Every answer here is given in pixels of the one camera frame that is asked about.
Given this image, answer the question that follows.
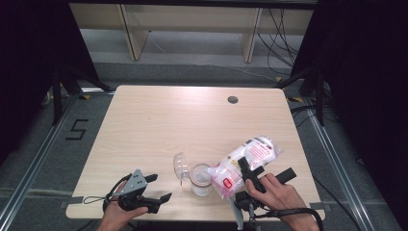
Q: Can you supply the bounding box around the black curtain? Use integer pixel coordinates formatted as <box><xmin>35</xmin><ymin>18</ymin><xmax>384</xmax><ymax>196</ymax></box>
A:
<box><xmin>0</xmin><ymin>0</ymin><xmax>101</xmax><ymax>166</ymax></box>
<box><xmin>290</xmin><ymin>0</ymin><xmax>408</xmax><ymax>231</ymax></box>

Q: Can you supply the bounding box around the light wooden shelf unit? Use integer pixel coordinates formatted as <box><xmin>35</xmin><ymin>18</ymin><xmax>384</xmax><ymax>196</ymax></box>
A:
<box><xmin>70</xmin><ymin>3</ymin><xmax>314</xmax><ymax>64</ymax></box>

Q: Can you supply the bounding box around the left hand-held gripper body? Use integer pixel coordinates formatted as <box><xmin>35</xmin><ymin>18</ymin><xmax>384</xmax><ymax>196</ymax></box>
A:
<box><xmin>115</xmin><ymin>168</ymin><xmax>162</xmax><ymax>215</ymax></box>

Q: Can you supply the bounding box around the black metal stand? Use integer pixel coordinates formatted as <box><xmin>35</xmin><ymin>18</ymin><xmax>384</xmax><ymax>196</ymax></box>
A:
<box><xmin>50</xmin><ymin>65</ymin><xmax>114</xmax><ymax>127</ymax></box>
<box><xmin>274</xmin><ymin>66</ymin><xmax>327</xmax><ymax>127</ymax></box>

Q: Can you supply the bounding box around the grey tape strip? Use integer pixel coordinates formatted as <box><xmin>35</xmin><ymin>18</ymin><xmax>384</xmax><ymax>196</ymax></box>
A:
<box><xmin>59</xmin><ymin>195</ymin><xmax>85</xmax><ymax>210</ymax></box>
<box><xmin>309</xmin><ymin>201</ymin><xmax>332</xmax><ymax>212</ymax></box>

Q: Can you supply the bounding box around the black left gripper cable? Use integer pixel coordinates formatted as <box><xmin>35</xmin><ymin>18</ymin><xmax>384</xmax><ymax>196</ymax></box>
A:
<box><xmin>102</xmin><ymin>173</ymin><xmax>133</xmax><ymax>214</ymax></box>

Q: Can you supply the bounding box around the bundle of black cables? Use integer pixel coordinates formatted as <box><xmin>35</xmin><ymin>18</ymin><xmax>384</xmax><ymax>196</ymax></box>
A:
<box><xmin>257</xmin><ymin>8</ymin><xmax>304</xmax><ymax>77</ymax></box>

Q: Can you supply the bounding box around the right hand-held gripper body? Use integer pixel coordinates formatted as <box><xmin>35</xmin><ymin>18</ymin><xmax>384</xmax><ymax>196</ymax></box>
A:
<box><xmin>230</xmin><ymin>167</ymin><xmax>298</xmax><ymax>231</ymax></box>

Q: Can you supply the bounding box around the person's right hand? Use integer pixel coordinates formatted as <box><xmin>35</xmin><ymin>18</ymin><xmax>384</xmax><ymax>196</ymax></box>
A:
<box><xmin>244</xmin><ymin>172</ymin><xmax>306</xmax><ymax>219</ymax></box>

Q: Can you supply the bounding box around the aluminium floor rail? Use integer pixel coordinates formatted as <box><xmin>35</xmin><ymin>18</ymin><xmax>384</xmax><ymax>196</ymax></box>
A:
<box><xmin>0</xmin><ymin>94</ymin><xmax>79</xmax><ymax>223</ymax></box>
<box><xmin>303</xmin><ymin>102</ymin><xmax>366</xmax><ymax>231</ymax></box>

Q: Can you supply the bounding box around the person's left hand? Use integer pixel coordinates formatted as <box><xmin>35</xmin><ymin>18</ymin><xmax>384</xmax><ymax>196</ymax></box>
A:
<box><xmin>99</xmin><ymin>181</ymin><xmax>149</xmax><ymax>225</ymax></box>

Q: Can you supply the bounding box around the thin white floor cable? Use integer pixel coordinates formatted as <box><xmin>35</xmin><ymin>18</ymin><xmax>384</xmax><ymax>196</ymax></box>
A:
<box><xmin>148</xmin><ymin>30</ymin><xmax>279</xmax><ymax>82</ymax></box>

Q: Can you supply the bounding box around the thin black lanyard loop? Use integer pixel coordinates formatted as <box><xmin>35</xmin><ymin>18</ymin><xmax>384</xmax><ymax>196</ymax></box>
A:
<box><xmin>83</xmin><ymin>196</ymin><xmax>108</xmax><ymax>206</ymax></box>

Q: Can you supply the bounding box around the thin black floor cable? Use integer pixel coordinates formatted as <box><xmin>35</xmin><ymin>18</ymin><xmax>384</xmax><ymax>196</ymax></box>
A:
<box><xmin>312</xmin><ymin>175</ymin><xmax>364</xmax><ymax>231</ymax></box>

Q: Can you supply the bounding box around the red and white sugar pouch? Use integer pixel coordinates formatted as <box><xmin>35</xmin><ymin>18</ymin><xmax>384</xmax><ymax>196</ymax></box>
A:
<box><xmin>207</xmin><ymin>135</ymin><xmax>284</xmax><ymax>200</ymax></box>

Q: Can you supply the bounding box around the clear glass jar with lid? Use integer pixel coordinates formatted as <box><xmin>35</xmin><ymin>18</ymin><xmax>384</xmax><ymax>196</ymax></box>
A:
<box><xmin>172</xmin><ymin>151</ymin><xmax>216</xmax><ymax>197</ymax></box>

